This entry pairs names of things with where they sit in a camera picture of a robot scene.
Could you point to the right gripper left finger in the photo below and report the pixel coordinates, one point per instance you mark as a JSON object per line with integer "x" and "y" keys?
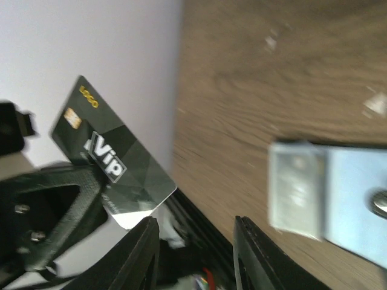
{"x": 130, "y": 264}

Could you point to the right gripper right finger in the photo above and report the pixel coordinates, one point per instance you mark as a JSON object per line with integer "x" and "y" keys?
{"x": 260, "y": 264}

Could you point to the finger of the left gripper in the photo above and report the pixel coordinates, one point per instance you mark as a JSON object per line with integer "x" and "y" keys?
{"x": 47, "y": 211}

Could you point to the black VIP card pile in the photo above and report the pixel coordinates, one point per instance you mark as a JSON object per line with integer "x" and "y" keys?
{"x": 89, "y": 131}

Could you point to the black leather card holder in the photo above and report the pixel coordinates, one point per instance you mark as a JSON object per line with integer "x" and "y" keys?
{"x": 333, "y": 193}

